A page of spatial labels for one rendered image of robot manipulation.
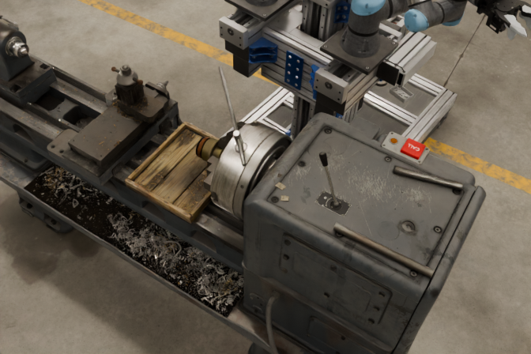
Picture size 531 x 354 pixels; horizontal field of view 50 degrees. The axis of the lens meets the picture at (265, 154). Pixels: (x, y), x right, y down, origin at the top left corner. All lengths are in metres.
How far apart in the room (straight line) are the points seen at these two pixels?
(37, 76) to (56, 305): 1.10
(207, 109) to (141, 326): 1.44
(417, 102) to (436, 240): 1.97
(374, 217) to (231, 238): 0.59
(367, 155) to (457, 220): 0.32
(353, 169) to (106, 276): 1.64
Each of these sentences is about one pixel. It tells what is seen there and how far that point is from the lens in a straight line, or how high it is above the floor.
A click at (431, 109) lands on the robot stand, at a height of 0.23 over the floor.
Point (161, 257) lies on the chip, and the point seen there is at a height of 0.59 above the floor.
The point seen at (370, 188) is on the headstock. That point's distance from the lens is 1.68.
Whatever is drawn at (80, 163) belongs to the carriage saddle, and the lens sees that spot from 2.21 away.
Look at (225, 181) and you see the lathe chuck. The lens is 1.78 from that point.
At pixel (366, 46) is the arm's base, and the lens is 2.21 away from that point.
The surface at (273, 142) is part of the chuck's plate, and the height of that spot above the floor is 1.24.
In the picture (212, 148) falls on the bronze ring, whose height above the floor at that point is 1.12.
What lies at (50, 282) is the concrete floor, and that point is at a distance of 3.05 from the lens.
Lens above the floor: 2.57
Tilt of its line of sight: 50 degrees down
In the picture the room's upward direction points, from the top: 2 degrees clockwise
